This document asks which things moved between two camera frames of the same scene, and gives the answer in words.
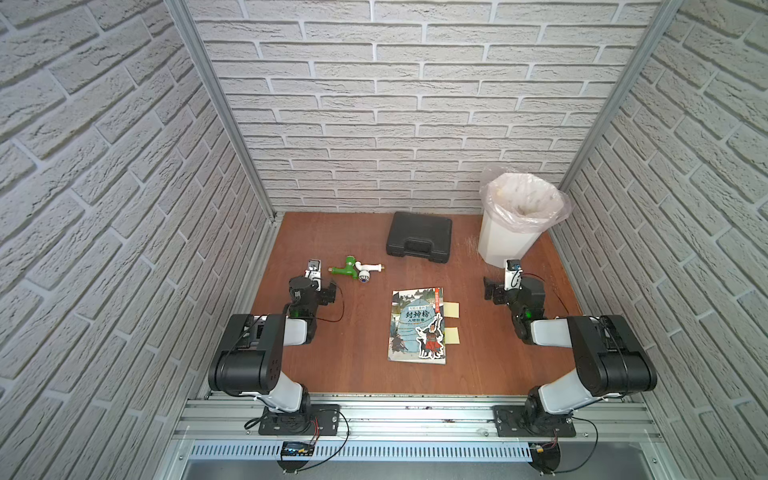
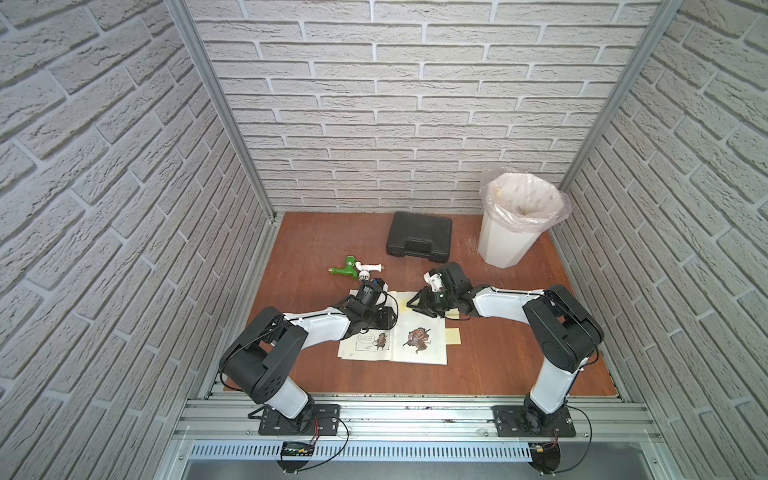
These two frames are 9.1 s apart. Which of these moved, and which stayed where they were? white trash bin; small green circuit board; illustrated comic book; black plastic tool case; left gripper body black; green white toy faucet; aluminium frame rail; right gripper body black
Moved: left gripper body black; right gripper body black; illustrated comic book
Stayed: small green circuit board; green white toy faucet; black plastic tool case; aluminium frame rail; white trash bin
